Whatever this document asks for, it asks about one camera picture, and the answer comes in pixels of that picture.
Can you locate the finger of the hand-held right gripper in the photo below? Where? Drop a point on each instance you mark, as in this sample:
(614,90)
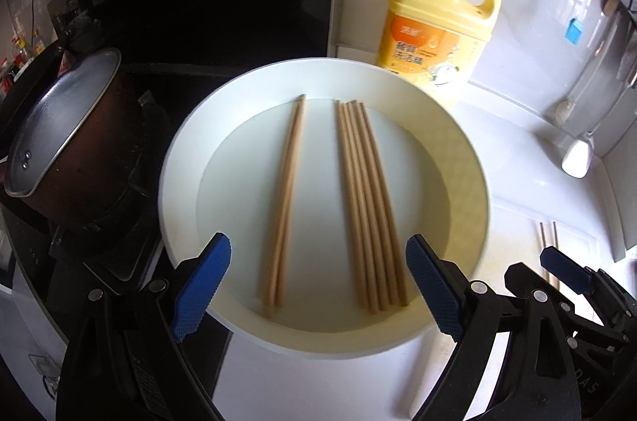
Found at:
(520,279)
(567,269)

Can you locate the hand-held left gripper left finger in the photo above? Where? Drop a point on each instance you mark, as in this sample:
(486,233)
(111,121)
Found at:
(201,287)

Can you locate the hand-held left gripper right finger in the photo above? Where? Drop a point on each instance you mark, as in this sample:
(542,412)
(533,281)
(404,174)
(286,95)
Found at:
(435,287)

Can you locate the light wooden chopstick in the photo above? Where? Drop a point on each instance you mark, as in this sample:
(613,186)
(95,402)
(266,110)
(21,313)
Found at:
(367,202)
(289,222)
(375,202)
(358,202)
(352,202)
(543,252)
(280,222)
(382,202)

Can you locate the white round plate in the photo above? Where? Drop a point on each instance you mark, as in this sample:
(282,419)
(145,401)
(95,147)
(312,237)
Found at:
(318,182)

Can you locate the white rice paddle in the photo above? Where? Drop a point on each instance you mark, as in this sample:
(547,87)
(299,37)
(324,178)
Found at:
(577,160)

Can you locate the white ladle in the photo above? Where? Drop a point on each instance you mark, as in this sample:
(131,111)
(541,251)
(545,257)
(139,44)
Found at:
(563,111)

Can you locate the brown cooking pot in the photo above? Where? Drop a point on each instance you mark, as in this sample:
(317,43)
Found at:
(104,152)

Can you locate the clear adhesive hook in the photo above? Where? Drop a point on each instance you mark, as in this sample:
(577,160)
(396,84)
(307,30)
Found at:
(45,378)

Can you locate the grey metal pot lid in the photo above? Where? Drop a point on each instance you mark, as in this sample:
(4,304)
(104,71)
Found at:
(54,122)

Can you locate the blue silicone brush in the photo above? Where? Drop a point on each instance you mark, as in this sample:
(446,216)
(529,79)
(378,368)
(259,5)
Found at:
(574,31)

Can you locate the yellow dish soap pump bottle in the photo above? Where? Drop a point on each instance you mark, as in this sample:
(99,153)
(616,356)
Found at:
(423,48)

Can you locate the red jar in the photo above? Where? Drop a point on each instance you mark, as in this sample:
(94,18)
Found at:
(5,75)

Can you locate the condiment bottle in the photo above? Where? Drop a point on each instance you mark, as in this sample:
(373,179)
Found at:
(36,43)
(20,50)

